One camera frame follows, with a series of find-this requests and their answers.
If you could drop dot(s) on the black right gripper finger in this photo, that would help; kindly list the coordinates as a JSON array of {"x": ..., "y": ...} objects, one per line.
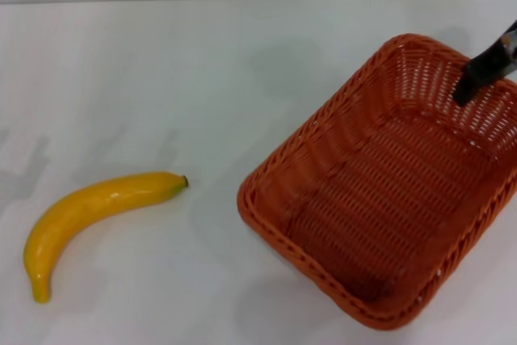
[
  {"x": 511, "y": 46},
  {"x": 480, "y": 70}
]

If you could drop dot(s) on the orange woven plastic basket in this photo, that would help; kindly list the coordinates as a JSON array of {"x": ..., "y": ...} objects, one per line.
[{"x": 363, "y": 199}]

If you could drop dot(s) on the yellow plastic banana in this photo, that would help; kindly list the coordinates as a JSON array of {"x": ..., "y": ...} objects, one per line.
[{"x": 81, "y": 203}]

